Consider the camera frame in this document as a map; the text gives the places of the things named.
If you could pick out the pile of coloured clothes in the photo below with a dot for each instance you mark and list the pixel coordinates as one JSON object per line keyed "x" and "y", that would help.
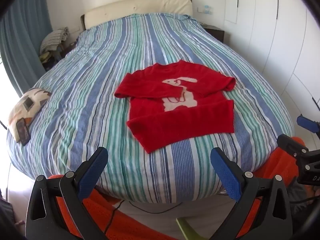
{"x": 48, "y": 58}

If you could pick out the green plastic object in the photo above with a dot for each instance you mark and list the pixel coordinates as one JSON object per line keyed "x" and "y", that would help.
{"x": 186, "y": 228}

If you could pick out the cream padded headboard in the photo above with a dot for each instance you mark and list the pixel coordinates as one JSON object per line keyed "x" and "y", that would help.
{"x": 137, "y": 7}

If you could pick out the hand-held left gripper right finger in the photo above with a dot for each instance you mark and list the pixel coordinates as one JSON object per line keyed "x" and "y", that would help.
{"x": 225, "y": 171}

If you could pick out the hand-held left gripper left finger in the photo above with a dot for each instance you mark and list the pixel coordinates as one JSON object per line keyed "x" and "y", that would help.
{"x": 93, "y": 170}

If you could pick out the orange knitted cloth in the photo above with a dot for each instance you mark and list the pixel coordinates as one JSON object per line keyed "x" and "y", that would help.
{"x": 105, "y": 212}

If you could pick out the dark smartphone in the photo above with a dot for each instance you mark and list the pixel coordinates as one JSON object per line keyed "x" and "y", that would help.
{"x": 23, "y": 131}

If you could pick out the striped bed blanket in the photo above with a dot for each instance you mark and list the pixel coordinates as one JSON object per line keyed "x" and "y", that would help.
{"x": 100, "y": 80}

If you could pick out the white wall socket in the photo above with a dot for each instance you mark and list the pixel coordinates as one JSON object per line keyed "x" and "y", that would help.
{"x": 205, "y": 9}

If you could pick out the dark wooden nightstand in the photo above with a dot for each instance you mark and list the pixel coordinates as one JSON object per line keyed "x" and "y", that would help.
{"x": 216, "y": 32}

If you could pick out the blue curtain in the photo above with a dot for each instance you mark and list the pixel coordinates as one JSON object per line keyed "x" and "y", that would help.
{"x": 22, "y": 30}

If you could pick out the red knitted sweater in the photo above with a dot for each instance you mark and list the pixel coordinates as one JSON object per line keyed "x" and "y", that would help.
{"x": 175, "y": 123}

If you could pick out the patterned beige pillow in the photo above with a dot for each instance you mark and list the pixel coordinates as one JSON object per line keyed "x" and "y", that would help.
{"x": 27, "y": 97}

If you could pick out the white wardrobe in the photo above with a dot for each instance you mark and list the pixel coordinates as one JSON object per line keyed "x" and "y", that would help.
{"x": 275, "y": 30}

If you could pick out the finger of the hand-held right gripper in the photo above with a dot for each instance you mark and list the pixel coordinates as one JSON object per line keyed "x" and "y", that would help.
{"x": 291, "y": 143}
{"x": 307, "y": 124}

